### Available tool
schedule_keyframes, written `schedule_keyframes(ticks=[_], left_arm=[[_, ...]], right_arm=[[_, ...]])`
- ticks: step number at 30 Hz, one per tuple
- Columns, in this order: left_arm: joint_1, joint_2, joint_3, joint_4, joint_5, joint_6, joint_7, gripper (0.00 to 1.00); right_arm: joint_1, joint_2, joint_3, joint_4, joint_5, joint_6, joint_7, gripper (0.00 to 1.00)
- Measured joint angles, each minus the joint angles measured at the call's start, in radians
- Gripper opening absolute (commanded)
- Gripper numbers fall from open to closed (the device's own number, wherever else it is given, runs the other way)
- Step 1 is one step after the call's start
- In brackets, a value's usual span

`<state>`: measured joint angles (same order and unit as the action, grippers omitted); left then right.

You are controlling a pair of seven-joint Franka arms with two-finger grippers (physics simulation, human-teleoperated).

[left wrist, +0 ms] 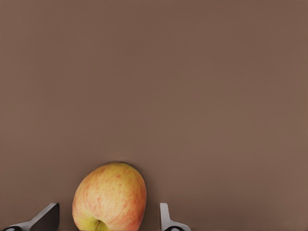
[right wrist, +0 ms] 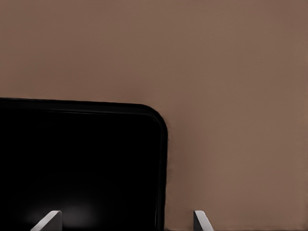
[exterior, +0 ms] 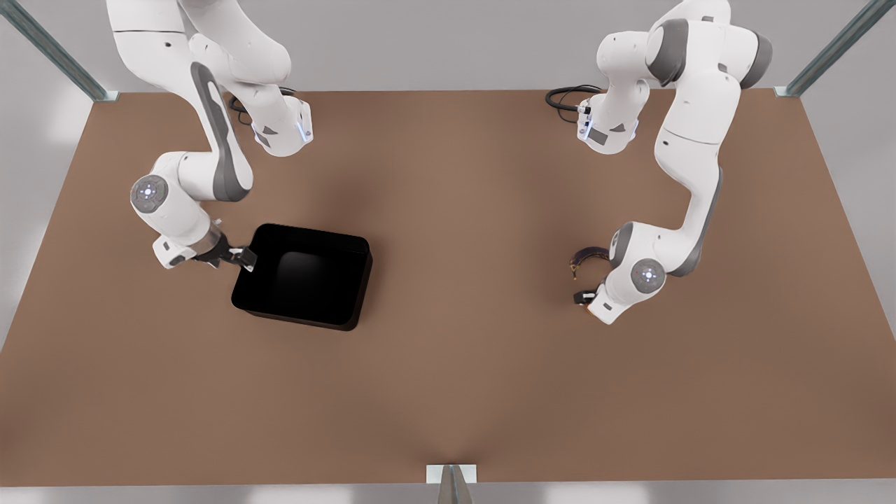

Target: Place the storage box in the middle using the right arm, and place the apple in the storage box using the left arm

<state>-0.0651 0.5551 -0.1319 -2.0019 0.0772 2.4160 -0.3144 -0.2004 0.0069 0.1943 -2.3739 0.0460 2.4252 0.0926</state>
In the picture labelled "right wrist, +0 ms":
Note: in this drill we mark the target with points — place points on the black storage box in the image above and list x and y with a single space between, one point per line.
84 156

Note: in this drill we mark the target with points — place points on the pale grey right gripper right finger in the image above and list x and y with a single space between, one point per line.
201 222

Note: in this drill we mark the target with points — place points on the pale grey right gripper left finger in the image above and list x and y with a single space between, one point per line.
51 222

